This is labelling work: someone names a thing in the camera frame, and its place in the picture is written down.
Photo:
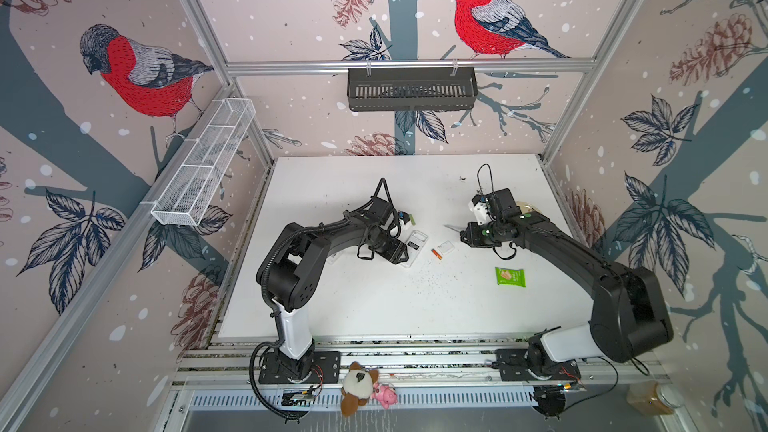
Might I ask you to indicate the black wire wall basket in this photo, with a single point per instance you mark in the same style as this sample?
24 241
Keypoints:
435 89

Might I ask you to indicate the white battery cover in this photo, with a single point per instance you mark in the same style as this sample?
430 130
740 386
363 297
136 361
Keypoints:
445 248

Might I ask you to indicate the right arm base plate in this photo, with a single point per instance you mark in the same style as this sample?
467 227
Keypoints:
518 365

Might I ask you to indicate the pink plush toy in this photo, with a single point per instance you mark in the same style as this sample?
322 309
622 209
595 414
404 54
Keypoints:
385 395

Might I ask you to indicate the white wire wall basket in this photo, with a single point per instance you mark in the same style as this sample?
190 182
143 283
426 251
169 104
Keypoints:
192 187

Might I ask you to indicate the amber plastic jar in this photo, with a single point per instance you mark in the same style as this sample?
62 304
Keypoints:
652 398

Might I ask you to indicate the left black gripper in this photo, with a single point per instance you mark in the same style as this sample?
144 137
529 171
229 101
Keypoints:
395 252

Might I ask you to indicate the green snack packet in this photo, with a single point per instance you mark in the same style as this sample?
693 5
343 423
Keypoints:
511 277

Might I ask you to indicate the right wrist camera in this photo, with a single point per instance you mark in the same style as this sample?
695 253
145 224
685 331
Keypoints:
484 208

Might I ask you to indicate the white red remote control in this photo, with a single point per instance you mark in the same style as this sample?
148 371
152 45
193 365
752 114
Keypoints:
414 244

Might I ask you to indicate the cream ceramic plate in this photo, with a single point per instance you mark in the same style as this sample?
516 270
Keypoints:
527 209

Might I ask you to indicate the brown white plush dog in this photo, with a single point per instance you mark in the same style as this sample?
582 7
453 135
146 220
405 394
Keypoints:
357 388

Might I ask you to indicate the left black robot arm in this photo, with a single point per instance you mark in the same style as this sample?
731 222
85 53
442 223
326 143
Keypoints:
290 273

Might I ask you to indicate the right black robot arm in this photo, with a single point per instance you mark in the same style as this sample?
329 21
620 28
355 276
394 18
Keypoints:
629 316

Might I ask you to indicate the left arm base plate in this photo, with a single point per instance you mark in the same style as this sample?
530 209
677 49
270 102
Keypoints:
276 368

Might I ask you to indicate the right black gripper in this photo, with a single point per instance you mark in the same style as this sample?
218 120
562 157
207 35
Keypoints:
471 235

